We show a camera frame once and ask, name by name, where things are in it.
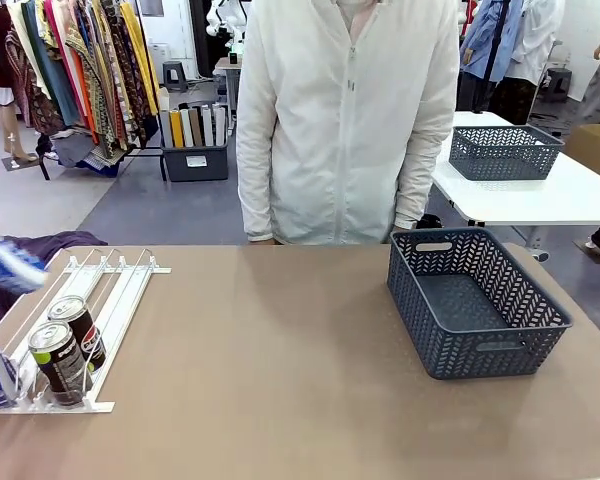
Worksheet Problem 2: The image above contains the grey storage bin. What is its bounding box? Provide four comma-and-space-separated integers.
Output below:
160, 134, 230, 183

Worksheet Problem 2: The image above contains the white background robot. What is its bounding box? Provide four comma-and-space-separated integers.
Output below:
205, 0, 252, 50

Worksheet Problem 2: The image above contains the white folding table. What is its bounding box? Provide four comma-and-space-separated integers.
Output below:
429, 110, 600, 251

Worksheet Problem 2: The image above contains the black clothes rack frame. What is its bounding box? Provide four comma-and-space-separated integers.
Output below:
38, 0, 169, 182

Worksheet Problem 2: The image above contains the teal hanging garment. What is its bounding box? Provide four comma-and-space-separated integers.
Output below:
22, 0, 82, 127

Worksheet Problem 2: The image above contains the blue shirt on stand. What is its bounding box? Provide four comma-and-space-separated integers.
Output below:
459, 0, 526, 84

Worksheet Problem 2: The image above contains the white roll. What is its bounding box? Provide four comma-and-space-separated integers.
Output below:
213, 104, 229, 147

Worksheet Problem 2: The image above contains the person in white jacket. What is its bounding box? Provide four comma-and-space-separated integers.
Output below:
235, 0, 461, 246

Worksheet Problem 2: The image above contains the yellow hanging garment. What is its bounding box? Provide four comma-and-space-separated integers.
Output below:
119, 0, 160, 117

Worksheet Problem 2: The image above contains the dark grey plastic basket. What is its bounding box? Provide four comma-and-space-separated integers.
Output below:
448, 125, 566, 182
386, 227, 575, 381

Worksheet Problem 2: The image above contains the white shirt on stand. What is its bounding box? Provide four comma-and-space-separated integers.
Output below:
504, 0, 566, 86

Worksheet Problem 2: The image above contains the black Pepsi can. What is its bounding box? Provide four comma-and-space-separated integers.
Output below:
47, 294, 107, 374
28, 320, 94, 407

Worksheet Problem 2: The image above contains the green patterned hanging garment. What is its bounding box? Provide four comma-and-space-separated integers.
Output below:
64, 14, 131, 154

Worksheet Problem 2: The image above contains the black bag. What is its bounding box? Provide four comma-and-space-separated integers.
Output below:
414, 213, 447, 232

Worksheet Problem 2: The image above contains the brown cardboard box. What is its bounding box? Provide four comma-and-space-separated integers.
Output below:
563, 123, 600, 187

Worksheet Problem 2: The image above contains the brown roll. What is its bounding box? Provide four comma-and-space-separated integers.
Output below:
189, 108, 204, 148

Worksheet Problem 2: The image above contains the purple cloth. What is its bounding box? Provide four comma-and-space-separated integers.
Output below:
0, 230, 109, 331

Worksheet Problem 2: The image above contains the white wire can dispenser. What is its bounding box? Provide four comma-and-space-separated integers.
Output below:
0, 248, 173, 415

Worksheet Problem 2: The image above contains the dark grey plastic stool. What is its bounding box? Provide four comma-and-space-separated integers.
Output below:
546, 68, 574, 104

